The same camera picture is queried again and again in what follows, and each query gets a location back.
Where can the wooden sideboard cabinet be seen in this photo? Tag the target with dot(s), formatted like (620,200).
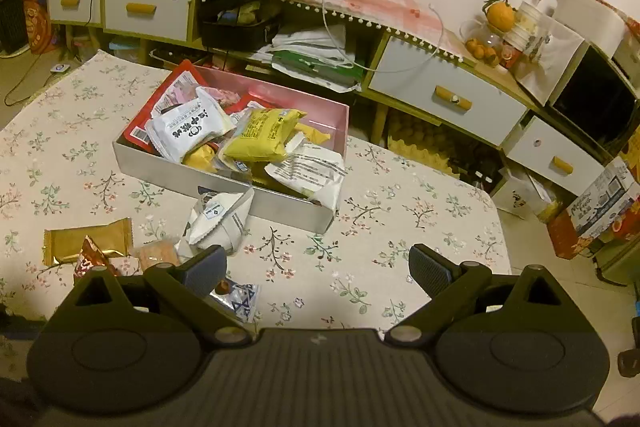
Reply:
(372,72)

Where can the red patterned bag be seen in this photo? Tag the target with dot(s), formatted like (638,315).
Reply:
(37,27)

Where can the pink cardboard box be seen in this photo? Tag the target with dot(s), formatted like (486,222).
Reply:
(165,174)

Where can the small white device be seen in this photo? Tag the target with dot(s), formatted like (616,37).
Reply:
(60,68)

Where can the small yellow snack packet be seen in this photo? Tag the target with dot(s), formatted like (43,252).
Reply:
(197,157)

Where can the clear snack packet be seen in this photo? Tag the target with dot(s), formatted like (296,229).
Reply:
(232,164)

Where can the yellow egg carton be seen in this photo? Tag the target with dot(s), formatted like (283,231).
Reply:
(425,142)

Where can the black storage bin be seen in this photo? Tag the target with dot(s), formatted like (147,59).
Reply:
(235,34)

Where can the gold snack packet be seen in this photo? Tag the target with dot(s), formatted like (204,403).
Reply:
(85,242)

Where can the white black-lettered snack packet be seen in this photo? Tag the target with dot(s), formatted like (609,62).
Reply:
(185,127)

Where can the glass bowl of tangerines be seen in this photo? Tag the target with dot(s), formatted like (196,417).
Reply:
(480,49)

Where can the black microwave oven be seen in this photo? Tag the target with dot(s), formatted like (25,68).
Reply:
(595,97)

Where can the silver blue snack packet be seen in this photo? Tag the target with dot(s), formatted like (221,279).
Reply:
(242,302)

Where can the white fine-print snack packet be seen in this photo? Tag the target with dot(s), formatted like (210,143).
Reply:
(310,172)

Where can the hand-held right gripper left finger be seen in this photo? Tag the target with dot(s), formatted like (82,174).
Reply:
(205,267)

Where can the stack of papers and bags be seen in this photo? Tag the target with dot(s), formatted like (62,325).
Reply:
(310,67)

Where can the white blue-label snack packet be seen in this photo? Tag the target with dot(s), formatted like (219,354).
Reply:
(215,219)

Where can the large orange fruit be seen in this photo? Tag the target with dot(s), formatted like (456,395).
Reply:
(500,17)

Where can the colourful printed cardboard box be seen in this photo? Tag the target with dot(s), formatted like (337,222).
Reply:
(600,202)

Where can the white cloth cover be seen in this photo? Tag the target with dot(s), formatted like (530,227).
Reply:
(550,57)

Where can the white plastic bag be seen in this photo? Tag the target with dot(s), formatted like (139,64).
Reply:
(520,197)

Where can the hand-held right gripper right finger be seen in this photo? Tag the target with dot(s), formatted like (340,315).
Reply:
(430,269)

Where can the red triangular snack packet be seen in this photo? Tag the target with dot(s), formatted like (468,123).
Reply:
(92,259)

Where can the red cup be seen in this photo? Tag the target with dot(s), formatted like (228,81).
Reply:
(509,54)

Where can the large red snack packet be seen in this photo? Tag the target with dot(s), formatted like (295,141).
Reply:
(142,119)

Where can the black plastic crate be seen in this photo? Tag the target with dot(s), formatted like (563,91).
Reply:
(12,22)

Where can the stack of paper cups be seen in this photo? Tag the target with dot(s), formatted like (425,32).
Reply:
(530,27)

